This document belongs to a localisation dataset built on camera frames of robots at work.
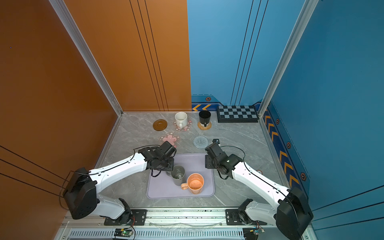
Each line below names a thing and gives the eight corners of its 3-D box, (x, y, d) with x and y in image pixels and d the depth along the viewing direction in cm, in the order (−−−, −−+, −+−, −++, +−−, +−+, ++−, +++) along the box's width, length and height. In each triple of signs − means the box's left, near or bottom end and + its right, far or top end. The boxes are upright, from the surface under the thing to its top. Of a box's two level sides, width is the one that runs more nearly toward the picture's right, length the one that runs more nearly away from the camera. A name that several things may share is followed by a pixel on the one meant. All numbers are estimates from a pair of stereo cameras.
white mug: (175, 132, 110) (174, 124, 103) (177, 120, 118) (175, 111, 111) (187, 132, 110) (186, 124, 103) (187, 120, 118) (187, 111, 111)
